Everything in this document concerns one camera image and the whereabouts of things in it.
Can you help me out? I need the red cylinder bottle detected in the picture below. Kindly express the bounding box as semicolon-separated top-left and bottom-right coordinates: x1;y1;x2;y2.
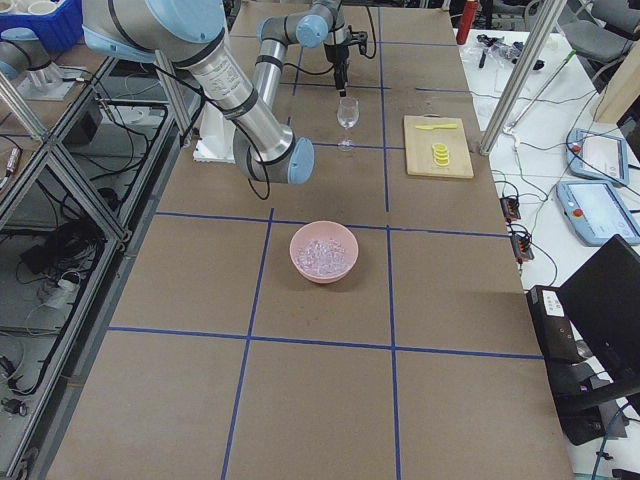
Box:
456;0;479;45

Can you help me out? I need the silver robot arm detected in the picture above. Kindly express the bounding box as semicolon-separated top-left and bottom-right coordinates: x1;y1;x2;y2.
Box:
82;1;368;185

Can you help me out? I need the black box device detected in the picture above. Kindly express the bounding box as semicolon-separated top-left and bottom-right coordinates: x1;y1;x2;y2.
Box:
526;285;583;364

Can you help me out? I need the blue storage bin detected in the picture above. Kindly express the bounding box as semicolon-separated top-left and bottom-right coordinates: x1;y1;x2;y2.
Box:
1;1;83;52

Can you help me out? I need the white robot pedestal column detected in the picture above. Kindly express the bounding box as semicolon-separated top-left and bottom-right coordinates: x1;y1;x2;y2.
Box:
192;0;241;165

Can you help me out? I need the clear plastic bag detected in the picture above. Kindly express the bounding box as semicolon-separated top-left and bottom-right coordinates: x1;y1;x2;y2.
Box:
459;34;524;69

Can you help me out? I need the right blue teach pendant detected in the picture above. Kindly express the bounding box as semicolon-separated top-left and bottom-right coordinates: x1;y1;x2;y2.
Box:
566;128;630;186

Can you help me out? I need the metal rod with green handle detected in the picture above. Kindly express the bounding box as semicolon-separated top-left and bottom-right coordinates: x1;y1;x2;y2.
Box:
503;49;576;135

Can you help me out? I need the clear wine glass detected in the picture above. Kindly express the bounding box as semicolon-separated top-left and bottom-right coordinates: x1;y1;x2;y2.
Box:
337;96;359;151

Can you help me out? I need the pink bowl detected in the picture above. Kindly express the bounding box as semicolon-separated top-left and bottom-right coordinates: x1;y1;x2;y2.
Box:
289;221;359;284

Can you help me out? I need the left blue teach pendant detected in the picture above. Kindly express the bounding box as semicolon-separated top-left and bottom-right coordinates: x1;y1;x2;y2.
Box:
555;180;639;246

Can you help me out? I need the grey office chair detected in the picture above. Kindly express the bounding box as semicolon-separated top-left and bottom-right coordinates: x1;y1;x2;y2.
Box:
563;1;639;64

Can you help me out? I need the wooden plank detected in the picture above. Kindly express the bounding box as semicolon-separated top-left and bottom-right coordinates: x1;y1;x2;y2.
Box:
592;42;639;124

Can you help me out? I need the yellow plastic knife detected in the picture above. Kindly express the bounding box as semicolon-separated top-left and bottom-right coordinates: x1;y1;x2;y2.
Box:
414;123;458;131

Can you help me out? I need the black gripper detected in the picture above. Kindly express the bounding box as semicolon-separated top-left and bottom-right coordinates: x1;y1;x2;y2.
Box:
324;28;368;93

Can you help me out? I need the blue teach pendant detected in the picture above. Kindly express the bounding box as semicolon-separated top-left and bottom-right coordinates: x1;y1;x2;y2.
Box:
566;128;630;186
555;180;639;246

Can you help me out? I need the clear ice cubes pile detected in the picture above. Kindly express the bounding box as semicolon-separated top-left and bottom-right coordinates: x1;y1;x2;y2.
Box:
294;239;353;278

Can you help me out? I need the bamboo cutting board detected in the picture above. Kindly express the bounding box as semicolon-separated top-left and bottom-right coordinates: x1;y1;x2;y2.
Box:
403;115;474;180

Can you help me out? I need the aluminium frame post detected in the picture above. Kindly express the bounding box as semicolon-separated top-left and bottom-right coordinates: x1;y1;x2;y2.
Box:
479;0;566;156

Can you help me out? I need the black computer monitor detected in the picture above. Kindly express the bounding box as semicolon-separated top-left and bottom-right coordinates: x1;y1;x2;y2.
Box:
555;234;639;415

